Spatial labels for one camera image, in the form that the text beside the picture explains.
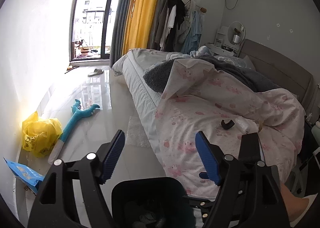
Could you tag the grey curtain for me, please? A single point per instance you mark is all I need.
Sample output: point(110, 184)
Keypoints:
point(119, 29)

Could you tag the person's right hand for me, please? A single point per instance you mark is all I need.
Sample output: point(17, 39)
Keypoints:
point(295, 206)

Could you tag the grey bed headboard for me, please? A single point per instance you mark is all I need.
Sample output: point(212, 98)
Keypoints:
point(280, 69)

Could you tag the pink patterned white duvet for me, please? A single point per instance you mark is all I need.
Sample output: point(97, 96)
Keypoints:
point(198, 97)

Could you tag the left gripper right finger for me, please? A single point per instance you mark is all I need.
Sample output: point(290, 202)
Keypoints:
point(249, 192)

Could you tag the yellow plastic bag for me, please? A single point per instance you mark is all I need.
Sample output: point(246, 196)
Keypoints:
point(40, 135)

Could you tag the blue cat food bag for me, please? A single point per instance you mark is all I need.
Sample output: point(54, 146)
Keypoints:
point(28, 176)

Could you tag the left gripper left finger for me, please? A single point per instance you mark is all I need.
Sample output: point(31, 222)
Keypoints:
point(70, 184)

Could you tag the grey slipper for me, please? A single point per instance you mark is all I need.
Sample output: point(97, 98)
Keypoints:
point(96, 72)

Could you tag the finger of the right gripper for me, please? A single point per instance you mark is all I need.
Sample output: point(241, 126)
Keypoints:
point(250, 148)

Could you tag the black hair claw clip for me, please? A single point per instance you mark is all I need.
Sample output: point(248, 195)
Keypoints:
point(227, 125)

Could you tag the window frame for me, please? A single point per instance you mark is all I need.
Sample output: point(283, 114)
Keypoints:
point(89, 29)

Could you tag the brown tape roll core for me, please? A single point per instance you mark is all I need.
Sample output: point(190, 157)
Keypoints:
point(260, 127)

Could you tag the teal plush back scratcher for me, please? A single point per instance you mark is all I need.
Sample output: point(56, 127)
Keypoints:
point(77, 115)

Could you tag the hanging clothes on rack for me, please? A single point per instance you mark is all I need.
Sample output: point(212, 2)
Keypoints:
point(179, 26)

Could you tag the yellow curtain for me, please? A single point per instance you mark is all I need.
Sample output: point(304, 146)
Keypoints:
point(138, 24)

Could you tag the white vanity with round mirror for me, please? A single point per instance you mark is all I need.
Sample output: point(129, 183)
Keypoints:
point(228, 40)

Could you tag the white mattress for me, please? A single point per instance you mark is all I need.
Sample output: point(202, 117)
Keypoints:
point(132, 66)

